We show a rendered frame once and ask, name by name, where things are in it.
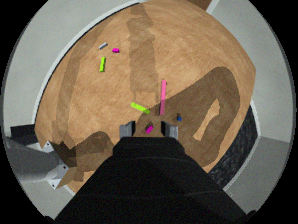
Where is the lime green rod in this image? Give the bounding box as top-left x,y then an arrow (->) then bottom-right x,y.
131,102 -> 150,114
100,57 -> 106,72

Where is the pink rod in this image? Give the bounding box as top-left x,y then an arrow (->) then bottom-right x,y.
159,80 -> 166,115

